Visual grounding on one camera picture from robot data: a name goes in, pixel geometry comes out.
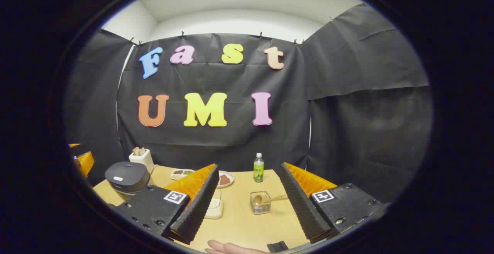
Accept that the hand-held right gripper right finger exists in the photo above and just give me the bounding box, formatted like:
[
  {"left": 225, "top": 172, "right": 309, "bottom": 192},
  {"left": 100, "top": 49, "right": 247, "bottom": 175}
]
[{"left": 279, "top": 162, "right": 382, "bottom": 244}]

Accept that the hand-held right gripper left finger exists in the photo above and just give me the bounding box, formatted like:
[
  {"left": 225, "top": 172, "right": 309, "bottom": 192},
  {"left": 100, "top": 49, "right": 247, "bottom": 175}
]
[{"left": 112, "top": 164, "right": 219, "bottom": 245}]

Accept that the metal wire chopstick holder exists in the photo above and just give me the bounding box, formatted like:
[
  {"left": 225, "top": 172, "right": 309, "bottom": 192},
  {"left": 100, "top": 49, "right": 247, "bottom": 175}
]
[{"left": 250, "top": 191, "right": 271, "bottom": 215}]

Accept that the black and silver rice cooker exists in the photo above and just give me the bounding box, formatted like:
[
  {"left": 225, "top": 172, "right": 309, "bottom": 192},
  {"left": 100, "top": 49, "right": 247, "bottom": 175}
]
[{"left": 105, "top": 162, "right": 152, "bottom": 200}]

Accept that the white utensil holder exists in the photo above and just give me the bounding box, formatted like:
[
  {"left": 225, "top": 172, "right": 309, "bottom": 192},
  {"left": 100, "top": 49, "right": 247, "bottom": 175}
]
[{"left": 129, "top": 147, "right": 156, "bottom": 173}]

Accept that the clear glass bowl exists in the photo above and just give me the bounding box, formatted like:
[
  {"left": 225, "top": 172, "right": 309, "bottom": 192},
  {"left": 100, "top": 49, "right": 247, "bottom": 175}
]
[{"left": 204, "top": 188, "right": 224, "bottom": 220}]

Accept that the white divided grain dish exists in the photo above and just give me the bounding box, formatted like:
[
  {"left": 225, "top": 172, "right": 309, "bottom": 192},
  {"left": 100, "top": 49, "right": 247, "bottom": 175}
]
[{"left": 171, "top": 169, "right": 195, "bottom": 180}]

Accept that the white round plate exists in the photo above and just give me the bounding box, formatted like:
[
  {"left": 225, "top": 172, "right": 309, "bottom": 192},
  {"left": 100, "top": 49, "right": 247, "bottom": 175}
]
[{"left": 216, "top": 170, "right": 235, "bottom": 188}]

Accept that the green label drink bottle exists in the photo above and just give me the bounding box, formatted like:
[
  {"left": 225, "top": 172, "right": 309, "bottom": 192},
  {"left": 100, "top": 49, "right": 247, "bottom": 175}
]
[{"left": 253, "top": 153, "right": 265, "bottom": 183}]

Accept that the black backdrop cloth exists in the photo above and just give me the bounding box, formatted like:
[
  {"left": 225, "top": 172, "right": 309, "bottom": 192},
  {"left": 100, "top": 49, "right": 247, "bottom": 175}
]
[{"left": 64, "top": 3, "right": 433, "bottom": 204}]

